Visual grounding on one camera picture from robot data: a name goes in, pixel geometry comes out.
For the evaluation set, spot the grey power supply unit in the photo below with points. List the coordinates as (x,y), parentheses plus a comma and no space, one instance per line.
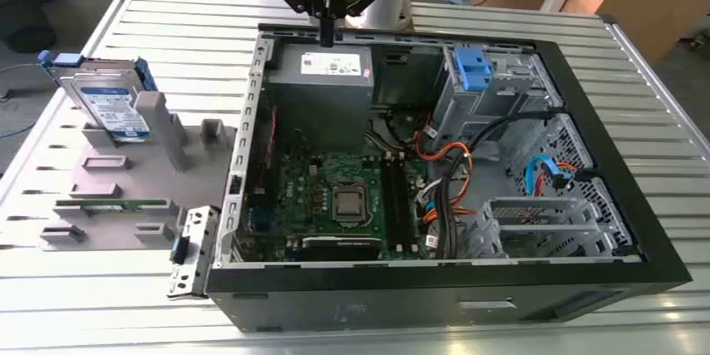
(316,109)

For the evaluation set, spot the blue drive latch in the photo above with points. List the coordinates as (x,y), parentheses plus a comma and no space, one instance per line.
(471,68)

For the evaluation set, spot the metal drive cage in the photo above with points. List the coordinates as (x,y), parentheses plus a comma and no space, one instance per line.
(499,101)

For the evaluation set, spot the black graphics card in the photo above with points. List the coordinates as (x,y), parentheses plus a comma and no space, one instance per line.
(341,249)

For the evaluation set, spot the metal disk bay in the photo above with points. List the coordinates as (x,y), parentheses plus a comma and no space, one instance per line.
(543,228)

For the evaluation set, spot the black bin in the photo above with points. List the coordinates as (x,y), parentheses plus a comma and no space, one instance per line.
(31,35)

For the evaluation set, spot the green RAM stick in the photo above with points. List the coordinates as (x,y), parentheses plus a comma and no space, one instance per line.
(139,204)

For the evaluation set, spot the black PC case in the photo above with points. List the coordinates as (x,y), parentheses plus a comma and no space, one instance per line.
(389,301)

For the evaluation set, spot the hard disk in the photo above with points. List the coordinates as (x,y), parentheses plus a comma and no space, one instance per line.
(111,109)

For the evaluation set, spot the black RAM slot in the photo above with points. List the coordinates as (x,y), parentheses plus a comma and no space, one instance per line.
(406,205)
(391,205)

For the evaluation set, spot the metal expansion slot bracket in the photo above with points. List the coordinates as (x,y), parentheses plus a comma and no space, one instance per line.
(202,243)

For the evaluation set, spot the grey parts rack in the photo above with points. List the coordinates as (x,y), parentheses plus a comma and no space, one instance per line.
(144,188)

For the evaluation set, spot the wooden cabinet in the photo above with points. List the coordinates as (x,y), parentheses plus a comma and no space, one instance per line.
(659,6)

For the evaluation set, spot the green motherboard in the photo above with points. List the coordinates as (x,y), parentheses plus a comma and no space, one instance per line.
(310,222)

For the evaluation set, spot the CPU socket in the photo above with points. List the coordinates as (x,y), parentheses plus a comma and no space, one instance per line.
(350,184)

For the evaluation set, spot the silver CPU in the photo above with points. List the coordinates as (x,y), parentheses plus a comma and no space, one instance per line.
(350,203)

